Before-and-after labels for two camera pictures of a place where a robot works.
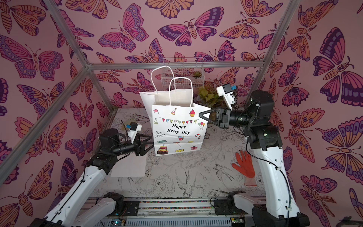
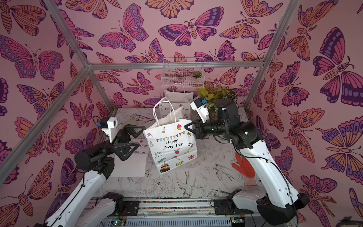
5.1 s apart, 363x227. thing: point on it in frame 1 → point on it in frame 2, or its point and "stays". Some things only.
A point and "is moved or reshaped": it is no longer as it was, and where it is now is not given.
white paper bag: x=178 y=128 is moved or reshaped
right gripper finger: x=208 y=119 → x=190 y=130
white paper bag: x=129 y=165 stays
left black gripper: x=140 y=150 → x=120 y=147
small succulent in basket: x=197 y=74 stays
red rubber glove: x=246 y=168 stays
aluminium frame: x=16 y=152 stays
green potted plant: x=209 y=98 stays
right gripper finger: x=202 y=113 → x=186 y=126
